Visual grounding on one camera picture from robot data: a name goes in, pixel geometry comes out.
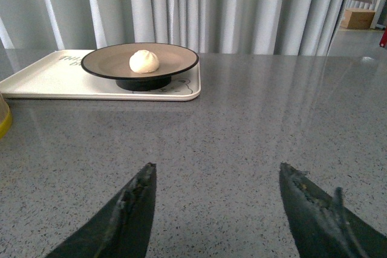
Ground beige plate with black rim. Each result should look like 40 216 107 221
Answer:
81 42 199 91

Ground grey pleated curtain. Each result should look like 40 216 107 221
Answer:
0 0 387 56

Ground yellow rimmed bamboo steamer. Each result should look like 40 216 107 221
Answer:
0 94 13 139

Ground white steamed bun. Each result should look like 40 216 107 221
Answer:
129 50 160 74

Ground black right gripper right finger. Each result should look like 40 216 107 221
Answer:
279 163 386 257

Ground brown cardboard box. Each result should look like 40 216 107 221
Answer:
340 8 375 30

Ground red object at edge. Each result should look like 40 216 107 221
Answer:
379 27 387 48

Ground cream rectangular serving tray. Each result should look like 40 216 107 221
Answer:
1 50 201 102

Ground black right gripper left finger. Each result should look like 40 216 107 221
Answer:
47 163 157 257

